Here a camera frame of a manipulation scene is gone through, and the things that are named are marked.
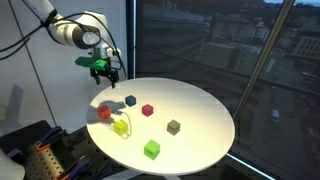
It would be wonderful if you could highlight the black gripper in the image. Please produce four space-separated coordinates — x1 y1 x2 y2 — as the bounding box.
90 60 119 88

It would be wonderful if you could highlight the orange toy block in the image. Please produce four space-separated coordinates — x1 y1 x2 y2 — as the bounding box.
98 105 111 119

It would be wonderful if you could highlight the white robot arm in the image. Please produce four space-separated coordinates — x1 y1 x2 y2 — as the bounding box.
22 0 124 88

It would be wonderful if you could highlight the blue toy block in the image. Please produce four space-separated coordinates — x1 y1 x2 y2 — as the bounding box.
125 95 136 106

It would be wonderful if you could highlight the light green toy block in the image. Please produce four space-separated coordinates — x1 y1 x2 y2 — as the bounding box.
114 120 128 136

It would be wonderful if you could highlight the magenta toy block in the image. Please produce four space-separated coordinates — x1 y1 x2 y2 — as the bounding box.
142 104 153 117

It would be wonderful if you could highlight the grey toy block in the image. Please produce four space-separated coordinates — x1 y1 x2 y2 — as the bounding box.
167 120 181 135

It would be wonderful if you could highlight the dark green toy block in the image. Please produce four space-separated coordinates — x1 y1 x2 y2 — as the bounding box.
144 140 160 160

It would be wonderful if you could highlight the round white table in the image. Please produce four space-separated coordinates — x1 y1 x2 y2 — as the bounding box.
86 78 235 176

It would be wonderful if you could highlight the perforated pegboard with orange trim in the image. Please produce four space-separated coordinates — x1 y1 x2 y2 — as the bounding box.
23 141 64 180

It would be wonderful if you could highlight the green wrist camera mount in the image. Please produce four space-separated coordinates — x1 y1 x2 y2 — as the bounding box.
75 57 108 71

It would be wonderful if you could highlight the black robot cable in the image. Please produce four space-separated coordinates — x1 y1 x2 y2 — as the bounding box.
0 12 128 78

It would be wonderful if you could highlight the metal window frame bar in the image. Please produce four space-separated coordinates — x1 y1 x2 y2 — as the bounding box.
233 0 296 120

